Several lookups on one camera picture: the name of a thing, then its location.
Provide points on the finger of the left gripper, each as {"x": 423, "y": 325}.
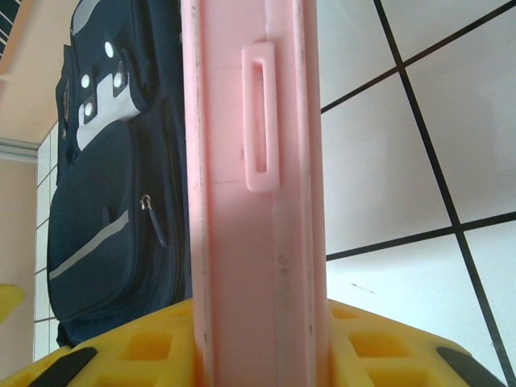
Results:
{"x": 10, "y": 302}

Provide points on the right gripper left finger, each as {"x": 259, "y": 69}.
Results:
{"x": 121, "y": 363}

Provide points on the navy blue backpack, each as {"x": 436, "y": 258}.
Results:
{"x": 113, "y": 181}

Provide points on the aluminium corner post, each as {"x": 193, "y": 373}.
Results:
{"x": 20, "y": 148}

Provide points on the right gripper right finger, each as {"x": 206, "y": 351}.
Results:
{"x": 403, "y": 354}

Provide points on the pink pencil case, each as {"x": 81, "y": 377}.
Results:
{"x": 225, "y": 242}

